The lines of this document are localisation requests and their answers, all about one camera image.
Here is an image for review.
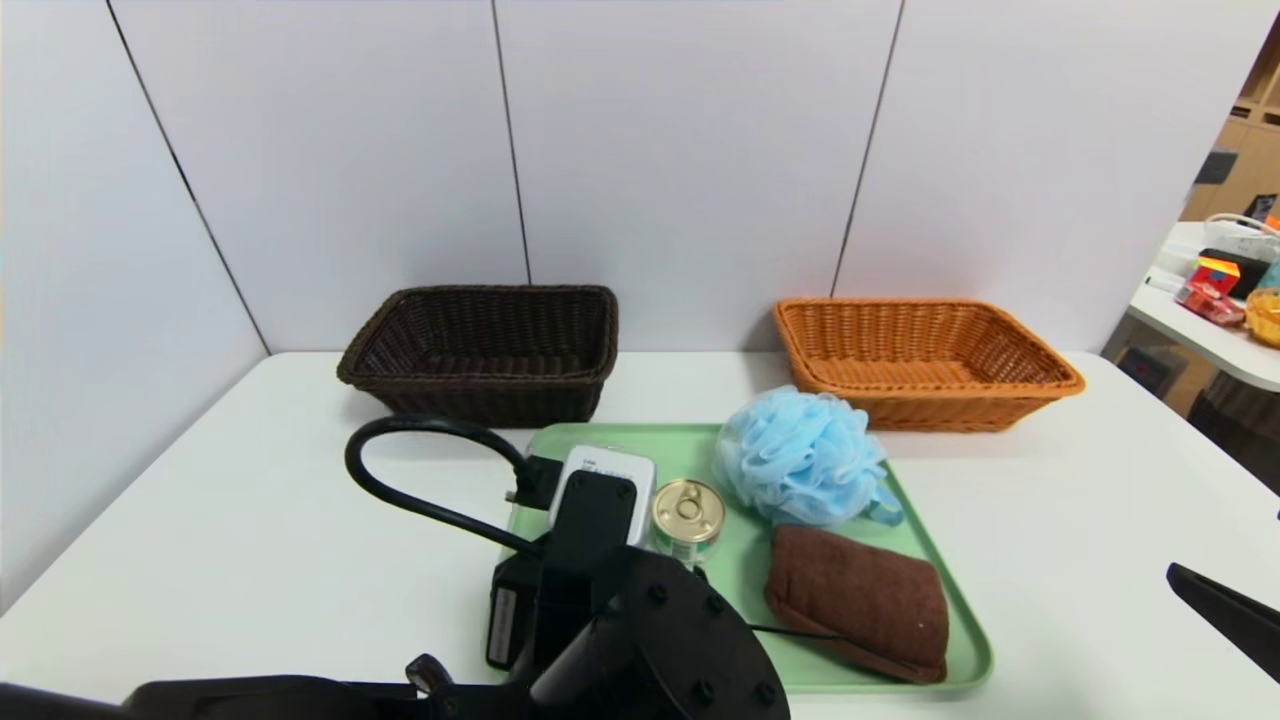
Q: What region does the black left camera cable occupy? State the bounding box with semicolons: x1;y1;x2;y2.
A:
345;415;561;559

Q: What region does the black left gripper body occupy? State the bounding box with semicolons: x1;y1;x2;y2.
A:
485;553;593;672

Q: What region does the white side table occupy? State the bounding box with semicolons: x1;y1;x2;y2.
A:
1125;224;1280;393

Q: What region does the small round tin can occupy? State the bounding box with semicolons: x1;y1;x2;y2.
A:
652;478;727;566

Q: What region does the blue mesh bath loofah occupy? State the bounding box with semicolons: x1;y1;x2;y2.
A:
713;386;904;529

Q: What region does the green plastic tray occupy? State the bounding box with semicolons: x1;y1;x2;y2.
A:
500;422;994;693

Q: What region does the white basket with handle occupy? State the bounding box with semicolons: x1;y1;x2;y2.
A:
1200;213;1280;263

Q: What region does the yellow bowl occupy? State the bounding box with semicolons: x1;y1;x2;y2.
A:
1242;288;1280;349

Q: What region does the red colourful box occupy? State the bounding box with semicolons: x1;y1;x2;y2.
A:
1172;258;1243;329

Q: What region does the wooden shelf unit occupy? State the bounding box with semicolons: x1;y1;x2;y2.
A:
1178;10;1280;226

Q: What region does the black box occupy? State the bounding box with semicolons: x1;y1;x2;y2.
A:
1196;249;1269;301

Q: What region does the brown microfiber towel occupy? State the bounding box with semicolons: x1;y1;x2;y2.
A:
764;523;950;685

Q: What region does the dark brown wicker basket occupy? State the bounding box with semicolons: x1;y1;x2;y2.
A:
337;286;620;429

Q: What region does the orange wicker basket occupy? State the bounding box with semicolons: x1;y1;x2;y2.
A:
771;298;1086;433

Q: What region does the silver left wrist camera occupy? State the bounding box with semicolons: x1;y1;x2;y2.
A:
548;445;658;548

